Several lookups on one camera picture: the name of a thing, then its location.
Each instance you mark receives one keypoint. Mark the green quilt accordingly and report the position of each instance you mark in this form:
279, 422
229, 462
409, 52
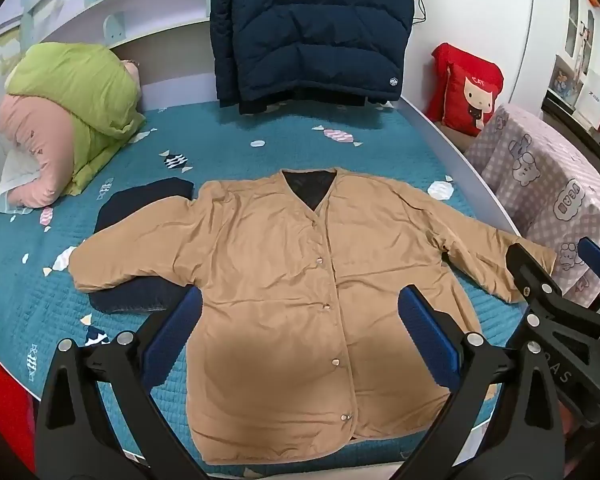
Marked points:
90, 90

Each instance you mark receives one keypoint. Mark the tan padded jacket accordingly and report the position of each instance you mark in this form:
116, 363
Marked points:
280, 285

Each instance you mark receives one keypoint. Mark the teal candy-print bedspread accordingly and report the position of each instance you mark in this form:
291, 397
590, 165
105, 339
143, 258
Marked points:
305, 145

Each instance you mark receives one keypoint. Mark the navy puffer jacket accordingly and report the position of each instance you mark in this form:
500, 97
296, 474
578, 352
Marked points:
310, 35

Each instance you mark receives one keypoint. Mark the white paper bag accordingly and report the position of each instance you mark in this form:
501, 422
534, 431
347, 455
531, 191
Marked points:
595, 100

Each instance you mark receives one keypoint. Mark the white glass-door cabinet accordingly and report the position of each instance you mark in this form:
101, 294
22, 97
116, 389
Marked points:
547, 35

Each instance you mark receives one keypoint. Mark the dark blue jeans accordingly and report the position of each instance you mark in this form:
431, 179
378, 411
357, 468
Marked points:
145, 195

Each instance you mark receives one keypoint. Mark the black garment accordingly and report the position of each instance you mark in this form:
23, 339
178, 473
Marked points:
252, 103

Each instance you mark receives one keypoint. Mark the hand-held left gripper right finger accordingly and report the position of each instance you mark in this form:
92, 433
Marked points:
427, 332

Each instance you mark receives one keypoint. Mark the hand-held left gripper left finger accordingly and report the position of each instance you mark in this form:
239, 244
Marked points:
174, 327

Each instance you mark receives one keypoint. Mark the pink pillow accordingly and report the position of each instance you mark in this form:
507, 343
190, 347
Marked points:
40, 130

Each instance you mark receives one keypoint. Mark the white cloth under pillow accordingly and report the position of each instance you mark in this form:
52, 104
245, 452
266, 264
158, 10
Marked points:
16, 170

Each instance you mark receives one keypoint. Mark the red cartoon cushion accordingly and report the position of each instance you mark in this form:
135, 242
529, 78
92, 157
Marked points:
460, 90

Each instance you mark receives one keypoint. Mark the checkered bear-print cloth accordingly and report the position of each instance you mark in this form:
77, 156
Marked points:
530, 170

